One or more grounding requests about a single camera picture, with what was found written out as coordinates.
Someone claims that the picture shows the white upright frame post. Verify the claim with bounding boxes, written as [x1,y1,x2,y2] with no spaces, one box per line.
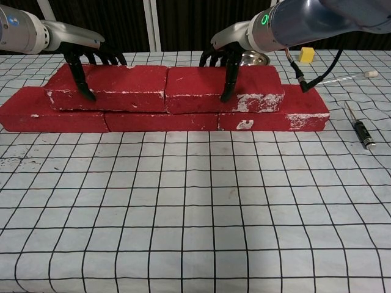
[144,0,163,52]

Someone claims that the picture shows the red brick with white sticker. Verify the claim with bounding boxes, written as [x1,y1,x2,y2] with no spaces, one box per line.
[217,84,332,132]

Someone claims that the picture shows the yellow cube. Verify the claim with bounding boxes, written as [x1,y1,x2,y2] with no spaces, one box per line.
[298,46,316,63]

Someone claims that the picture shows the red brick chipped white edges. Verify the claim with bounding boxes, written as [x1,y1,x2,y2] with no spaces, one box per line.
[43,63,169,114]

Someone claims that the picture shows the black handled screwdriver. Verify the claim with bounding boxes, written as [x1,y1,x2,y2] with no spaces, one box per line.
[344,101,378,151]

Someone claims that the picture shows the stainless steel bowl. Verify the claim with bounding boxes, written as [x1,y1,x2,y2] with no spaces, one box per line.
[239,51,271,67]

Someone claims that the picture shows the red brick large white scuffs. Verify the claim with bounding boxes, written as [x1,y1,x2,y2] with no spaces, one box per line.
[164,64,286,115]

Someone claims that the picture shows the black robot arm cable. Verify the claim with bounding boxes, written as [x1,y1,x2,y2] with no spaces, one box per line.
[286,46,345,94]

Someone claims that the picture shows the white black grid tablecloth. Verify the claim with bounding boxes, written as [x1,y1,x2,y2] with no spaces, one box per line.
[0,48,391,293]

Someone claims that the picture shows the clear rod with white tip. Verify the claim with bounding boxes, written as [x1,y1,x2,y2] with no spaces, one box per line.
[315,70,379,87]

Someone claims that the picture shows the white slanted frame post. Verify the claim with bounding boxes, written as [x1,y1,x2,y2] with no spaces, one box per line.
[38,0,55,23]

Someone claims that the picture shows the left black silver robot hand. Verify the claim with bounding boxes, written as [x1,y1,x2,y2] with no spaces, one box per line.
[40,19,128,103]

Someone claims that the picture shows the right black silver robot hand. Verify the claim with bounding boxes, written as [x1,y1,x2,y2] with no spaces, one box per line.
[199,20,255,103]

